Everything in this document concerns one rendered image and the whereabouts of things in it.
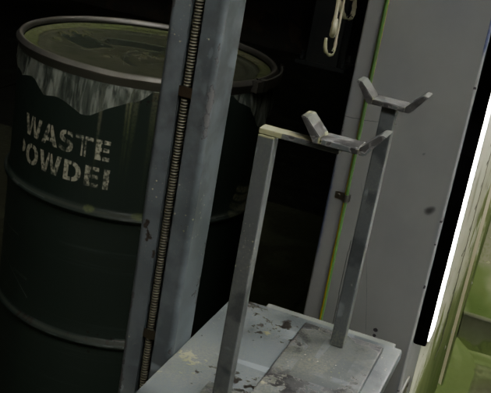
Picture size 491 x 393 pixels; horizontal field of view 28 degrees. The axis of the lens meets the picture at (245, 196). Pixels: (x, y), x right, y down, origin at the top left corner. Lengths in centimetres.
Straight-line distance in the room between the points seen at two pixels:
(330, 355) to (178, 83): 37
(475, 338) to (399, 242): 147
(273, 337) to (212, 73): 35
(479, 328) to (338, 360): 182
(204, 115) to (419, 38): 51
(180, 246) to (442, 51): 55
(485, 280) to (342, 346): 181
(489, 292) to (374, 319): 141
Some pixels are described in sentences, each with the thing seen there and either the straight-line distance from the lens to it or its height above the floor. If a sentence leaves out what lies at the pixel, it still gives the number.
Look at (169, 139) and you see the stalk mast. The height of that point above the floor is 103.
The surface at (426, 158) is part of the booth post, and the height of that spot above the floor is 94.
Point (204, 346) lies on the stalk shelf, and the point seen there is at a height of 79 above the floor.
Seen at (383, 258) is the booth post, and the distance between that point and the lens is 152.
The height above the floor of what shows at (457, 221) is 86.
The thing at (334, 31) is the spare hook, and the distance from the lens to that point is 147.
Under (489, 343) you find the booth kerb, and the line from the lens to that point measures 295.
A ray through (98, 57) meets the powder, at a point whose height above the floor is 86.
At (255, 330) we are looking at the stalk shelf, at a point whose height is 79.
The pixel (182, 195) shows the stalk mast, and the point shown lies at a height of 98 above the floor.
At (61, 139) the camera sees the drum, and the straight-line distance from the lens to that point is 199.
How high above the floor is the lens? 133
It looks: 20 degrees down
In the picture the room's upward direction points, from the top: 10 degrees clockwise
